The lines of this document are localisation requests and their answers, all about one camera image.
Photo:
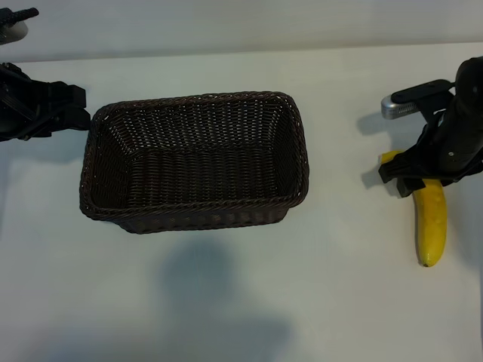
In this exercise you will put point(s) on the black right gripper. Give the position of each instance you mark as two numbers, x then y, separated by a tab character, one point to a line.
456	143

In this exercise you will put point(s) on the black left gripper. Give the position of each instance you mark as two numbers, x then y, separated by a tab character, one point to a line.
20	105

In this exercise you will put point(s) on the yellow banana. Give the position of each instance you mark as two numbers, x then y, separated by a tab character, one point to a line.
432	226

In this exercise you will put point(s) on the dark brown woven basket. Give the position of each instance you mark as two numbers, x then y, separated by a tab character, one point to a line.
196	169

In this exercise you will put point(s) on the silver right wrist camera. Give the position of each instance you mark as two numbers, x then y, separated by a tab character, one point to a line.
400	107

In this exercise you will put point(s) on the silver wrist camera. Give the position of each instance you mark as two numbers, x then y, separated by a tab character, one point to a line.
13	34
400	107

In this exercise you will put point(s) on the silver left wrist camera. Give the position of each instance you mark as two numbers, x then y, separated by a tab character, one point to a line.
13	34

